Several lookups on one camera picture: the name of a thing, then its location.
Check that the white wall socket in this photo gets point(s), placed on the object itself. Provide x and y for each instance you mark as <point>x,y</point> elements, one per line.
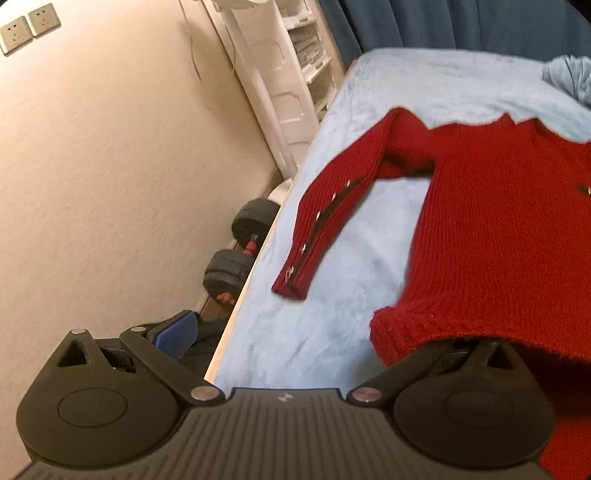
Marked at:
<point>44,18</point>
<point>13,34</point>

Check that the black dumbbell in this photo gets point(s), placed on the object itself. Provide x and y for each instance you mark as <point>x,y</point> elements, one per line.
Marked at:
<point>255,218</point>

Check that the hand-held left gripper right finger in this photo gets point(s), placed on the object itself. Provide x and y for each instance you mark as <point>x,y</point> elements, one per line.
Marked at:
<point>408,371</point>

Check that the light blue fleece blanket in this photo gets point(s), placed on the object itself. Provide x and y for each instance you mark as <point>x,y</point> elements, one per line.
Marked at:
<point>360,240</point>

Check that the dark blue curtain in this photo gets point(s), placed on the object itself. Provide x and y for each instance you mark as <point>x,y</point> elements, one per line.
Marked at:
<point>461,23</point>

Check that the white storage rack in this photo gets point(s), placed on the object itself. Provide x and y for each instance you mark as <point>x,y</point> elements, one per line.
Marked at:
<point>295,69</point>

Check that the red knit sweater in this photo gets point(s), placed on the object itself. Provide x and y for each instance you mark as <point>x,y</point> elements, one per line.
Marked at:
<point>485,221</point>

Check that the crumpled grey-blue cloth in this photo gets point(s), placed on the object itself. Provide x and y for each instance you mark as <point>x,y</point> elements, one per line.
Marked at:
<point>570,76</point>

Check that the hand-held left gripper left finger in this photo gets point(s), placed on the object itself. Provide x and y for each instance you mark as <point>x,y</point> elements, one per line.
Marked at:
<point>178,333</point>

